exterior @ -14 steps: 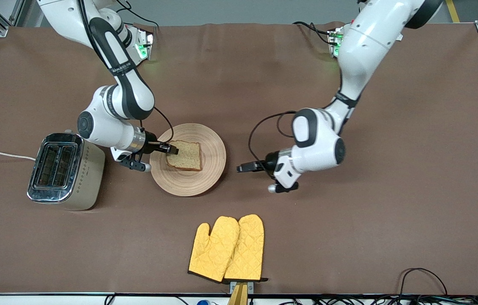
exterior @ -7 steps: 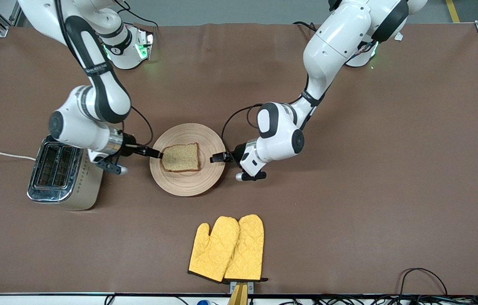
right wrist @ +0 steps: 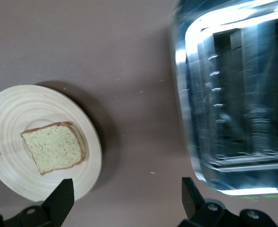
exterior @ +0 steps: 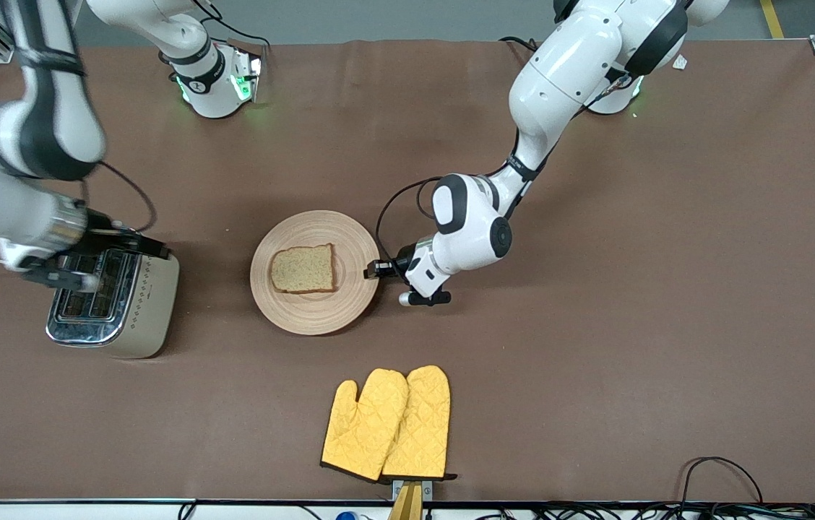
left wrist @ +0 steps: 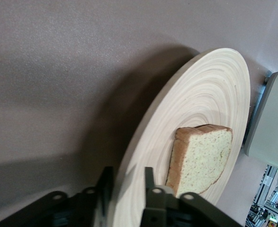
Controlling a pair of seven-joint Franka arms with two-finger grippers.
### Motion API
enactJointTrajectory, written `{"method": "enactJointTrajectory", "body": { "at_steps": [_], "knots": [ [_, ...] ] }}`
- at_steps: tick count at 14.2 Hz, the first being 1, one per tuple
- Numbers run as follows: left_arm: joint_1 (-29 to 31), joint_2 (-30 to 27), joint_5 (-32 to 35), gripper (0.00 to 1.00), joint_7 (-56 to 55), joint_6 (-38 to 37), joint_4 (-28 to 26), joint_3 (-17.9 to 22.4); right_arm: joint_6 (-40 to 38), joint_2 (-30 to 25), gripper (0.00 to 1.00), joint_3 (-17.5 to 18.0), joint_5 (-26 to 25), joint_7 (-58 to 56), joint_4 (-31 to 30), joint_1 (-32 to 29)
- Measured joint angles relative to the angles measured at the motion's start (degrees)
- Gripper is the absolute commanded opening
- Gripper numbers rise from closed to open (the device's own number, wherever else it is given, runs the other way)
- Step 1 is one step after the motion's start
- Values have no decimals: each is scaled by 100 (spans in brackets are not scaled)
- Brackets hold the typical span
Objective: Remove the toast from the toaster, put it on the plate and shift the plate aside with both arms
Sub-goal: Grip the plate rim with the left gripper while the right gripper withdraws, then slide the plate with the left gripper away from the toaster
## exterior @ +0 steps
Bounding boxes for brown toast slice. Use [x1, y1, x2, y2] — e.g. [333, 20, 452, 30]
[270, 243, 338, 294]

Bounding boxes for round wooden plate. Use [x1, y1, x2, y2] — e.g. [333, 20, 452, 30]
[250, 209, 381, 336]

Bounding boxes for beige chrome toaster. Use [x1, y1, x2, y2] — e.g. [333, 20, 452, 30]
[46, 238, 181, 360]

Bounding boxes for yellow quilted oven mitt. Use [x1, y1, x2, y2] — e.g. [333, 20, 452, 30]
[381, 365, 458, 483]
[320, 368, 409, 483]

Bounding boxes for brown table mat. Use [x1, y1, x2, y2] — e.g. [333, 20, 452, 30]
[0, 38, 815, 503]

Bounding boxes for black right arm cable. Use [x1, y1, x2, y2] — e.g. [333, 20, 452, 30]
[95, 160, 158, 233]

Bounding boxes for grey metal bracket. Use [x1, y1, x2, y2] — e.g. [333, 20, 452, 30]
[392, 479, 434, 502]

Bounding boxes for black right base cable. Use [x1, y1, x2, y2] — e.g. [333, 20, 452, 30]
[191, 0, 272, 53]

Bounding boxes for black looped cable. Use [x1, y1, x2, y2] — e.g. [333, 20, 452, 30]
[680, 456, 764, 506]

